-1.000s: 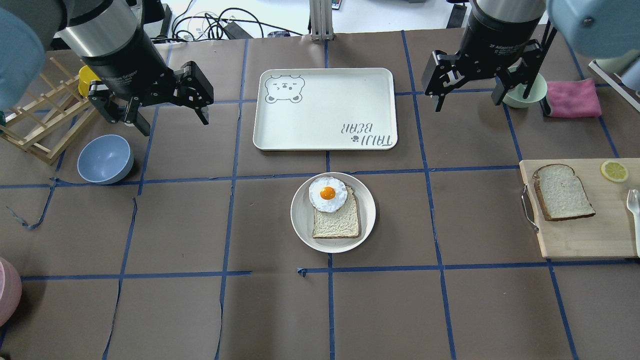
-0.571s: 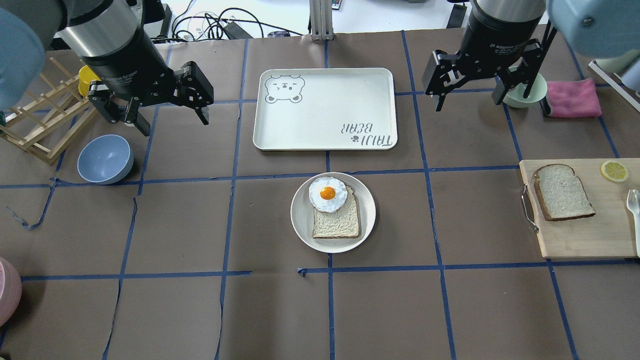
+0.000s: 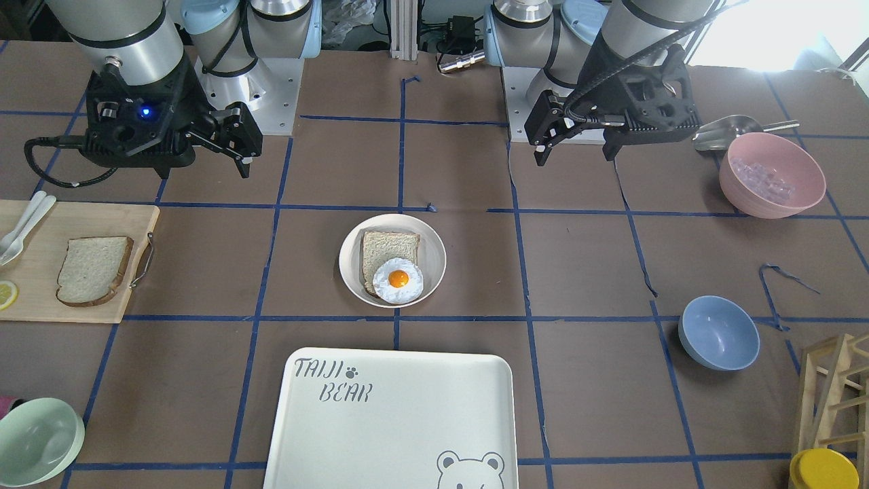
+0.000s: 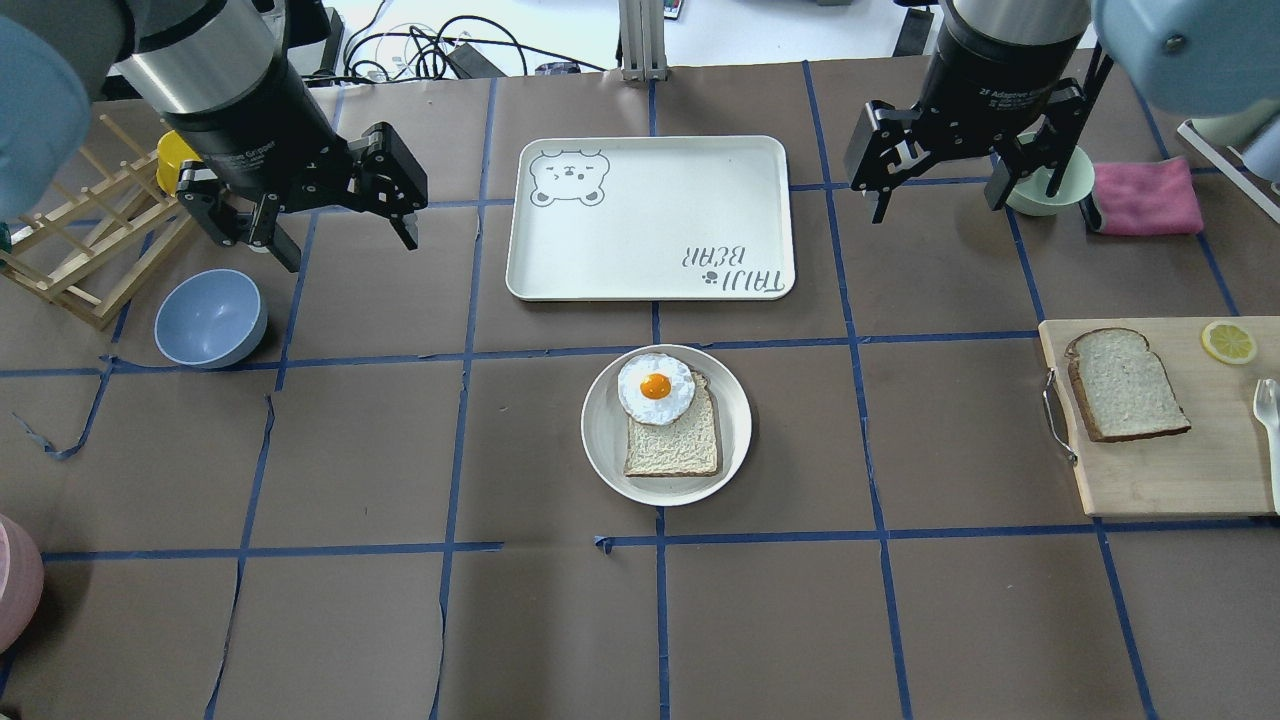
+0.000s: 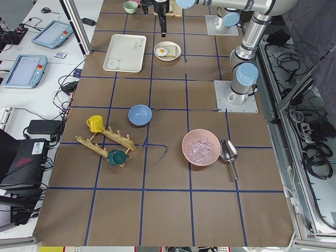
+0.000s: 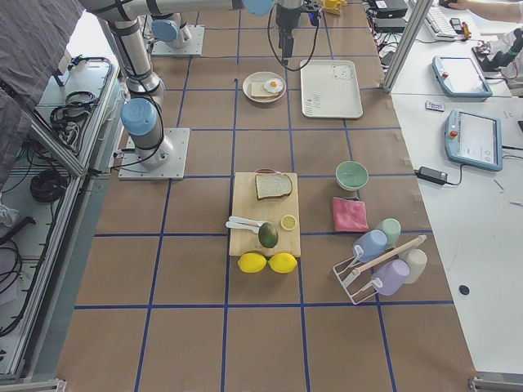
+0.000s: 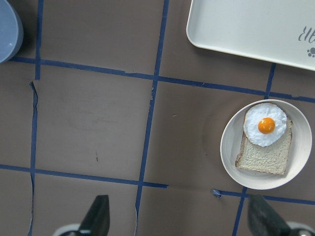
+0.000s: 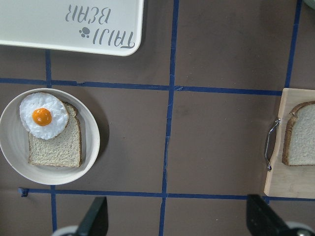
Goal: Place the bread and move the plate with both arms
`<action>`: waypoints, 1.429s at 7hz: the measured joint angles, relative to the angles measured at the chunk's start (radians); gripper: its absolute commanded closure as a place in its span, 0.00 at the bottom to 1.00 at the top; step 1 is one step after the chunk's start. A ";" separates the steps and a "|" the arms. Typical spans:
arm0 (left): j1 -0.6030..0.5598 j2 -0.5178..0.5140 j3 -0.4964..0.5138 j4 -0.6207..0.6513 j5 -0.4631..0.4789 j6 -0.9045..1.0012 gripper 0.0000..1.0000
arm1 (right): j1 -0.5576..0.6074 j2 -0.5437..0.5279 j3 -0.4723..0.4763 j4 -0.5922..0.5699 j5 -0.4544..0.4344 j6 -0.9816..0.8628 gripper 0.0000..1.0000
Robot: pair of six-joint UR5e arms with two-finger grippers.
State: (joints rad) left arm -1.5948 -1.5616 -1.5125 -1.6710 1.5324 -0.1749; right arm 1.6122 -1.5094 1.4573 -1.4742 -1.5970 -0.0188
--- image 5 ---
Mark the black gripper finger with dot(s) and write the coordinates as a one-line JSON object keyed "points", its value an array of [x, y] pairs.
{"points": [[162, 20], [145, 4]]}

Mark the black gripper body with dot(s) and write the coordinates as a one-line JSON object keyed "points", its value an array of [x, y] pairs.
{"points": [[160, 7]]}

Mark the cream round plate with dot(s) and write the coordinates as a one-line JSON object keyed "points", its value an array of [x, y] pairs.
{"points": [[168, 43]]}

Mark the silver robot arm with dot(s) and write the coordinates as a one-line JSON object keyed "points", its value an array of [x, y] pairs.
{"points": [[226, 18], [245, 74]]}

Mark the bottom bread slice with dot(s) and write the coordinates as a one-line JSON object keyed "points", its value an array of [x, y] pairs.
{"points": [[172, 51]]}

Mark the wooden cutting board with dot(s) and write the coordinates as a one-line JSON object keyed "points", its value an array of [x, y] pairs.
{"points": [[174, 9]]}

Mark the light green bowl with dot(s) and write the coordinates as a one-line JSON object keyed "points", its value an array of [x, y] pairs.
{"points": [[130, 7]]}

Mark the fried egg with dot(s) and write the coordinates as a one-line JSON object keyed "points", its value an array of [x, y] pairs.
{"points": [[161, 51]]}

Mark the cream bear tray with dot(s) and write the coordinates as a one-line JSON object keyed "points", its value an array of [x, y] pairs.
{"points": [[125, 53]]}

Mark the black power adapter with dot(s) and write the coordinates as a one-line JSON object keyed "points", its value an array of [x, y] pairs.
{"points": [[88, 21]]}

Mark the blue bowl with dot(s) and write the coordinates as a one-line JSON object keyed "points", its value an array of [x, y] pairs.
{"points": [[140, 115]]}

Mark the upper blue teach pendant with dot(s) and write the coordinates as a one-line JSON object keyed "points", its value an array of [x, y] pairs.
{"points": [[53, 35]]}

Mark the blue teach pendant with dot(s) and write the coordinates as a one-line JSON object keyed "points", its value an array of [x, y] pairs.
{"points": [[26, 71], [53, 35]]}

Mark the black scissors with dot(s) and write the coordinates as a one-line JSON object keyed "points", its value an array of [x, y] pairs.
{"points": [[46, 10]]}

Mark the small card packet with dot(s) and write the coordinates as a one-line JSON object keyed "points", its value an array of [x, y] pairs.
{"points": [[60, 55]]}

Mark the yellow mug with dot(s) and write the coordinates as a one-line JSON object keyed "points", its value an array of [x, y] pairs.
{"points": [[95, 123]]}

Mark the pink bowl with ice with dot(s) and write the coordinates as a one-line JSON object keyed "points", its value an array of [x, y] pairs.
{"points": [[201, 147]]}

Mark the lower blue teach pendant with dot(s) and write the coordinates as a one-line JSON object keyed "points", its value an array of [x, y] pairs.
{"points": [[26, 71]]}

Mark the dark green mug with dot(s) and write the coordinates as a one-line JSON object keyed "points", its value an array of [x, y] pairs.
{"points": [[117, 157]]}

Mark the metal scoop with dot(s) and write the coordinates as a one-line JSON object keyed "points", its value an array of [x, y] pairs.
{"points": [[229, 154]]}

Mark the large black power brick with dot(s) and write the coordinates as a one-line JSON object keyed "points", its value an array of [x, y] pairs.
{"points": [[46, 127]]}

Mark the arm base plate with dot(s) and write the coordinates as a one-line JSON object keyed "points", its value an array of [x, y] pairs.
{"points": [[227, 101], [212, 26]]}

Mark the aluminium frame post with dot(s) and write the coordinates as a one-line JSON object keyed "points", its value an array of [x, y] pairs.
{"points": [[76, 24]]}

